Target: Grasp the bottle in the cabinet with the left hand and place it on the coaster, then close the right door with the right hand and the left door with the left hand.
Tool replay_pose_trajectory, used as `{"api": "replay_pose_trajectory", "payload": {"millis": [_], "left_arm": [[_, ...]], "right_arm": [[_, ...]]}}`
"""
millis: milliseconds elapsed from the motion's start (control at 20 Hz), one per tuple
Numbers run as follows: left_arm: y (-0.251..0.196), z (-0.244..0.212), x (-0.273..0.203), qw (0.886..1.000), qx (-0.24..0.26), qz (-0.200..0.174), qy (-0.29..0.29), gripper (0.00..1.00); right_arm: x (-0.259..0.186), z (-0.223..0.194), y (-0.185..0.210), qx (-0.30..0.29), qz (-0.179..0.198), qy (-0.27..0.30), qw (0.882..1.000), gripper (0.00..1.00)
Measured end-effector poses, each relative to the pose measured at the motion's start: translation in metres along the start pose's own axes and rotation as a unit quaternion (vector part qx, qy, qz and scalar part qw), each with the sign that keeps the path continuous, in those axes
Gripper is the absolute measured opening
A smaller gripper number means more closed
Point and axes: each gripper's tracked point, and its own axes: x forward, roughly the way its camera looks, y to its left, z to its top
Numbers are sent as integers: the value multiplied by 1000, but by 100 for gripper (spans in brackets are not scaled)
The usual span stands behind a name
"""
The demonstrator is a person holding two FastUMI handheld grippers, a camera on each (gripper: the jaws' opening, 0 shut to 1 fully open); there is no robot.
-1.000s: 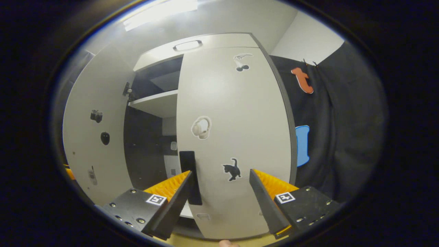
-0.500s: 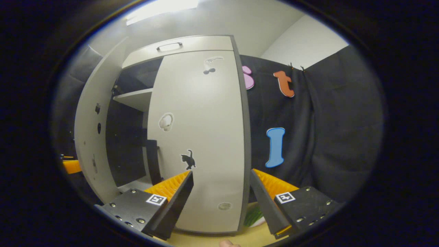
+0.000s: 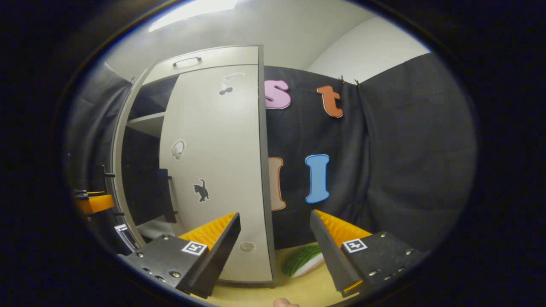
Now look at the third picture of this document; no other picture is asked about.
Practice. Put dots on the white cabinet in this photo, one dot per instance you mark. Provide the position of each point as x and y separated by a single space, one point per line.
140 179

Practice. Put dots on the white cabinet door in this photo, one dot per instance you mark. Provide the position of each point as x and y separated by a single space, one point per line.
115 162
222 162

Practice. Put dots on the white cabinet shelf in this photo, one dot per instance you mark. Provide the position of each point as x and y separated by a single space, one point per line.
149 124

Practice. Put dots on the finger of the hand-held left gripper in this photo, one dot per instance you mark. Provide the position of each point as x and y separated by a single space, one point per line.
126 236
98 204

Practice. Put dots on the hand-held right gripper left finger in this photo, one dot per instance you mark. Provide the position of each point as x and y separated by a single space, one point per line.
222 256

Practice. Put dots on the black backdrop cloth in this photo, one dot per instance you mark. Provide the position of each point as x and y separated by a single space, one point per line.
405 149

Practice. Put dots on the watermelon slice coaster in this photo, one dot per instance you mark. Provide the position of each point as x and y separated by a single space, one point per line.
300 260

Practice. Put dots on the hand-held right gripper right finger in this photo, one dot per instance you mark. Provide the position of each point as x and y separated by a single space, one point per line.
328 256

